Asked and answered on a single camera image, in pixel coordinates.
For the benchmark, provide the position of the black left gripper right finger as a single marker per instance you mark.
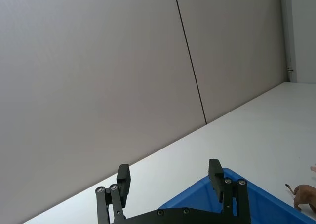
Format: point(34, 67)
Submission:
point(215, 177)

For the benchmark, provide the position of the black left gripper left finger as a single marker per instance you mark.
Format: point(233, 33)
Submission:
point(123, 184)

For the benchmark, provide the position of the blue plastic bin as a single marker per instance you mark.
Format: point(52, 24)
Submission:
point(197, 197)

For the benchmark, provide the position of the brown toy animal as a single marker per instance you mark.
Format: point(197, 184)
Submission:
point(306, 194)

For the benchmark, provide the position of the small pink object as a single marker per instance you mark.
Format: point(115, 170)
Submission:
point(313, 168)

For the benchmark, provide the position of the white door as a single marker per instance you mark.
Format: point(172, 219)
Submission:
point(303, 36)

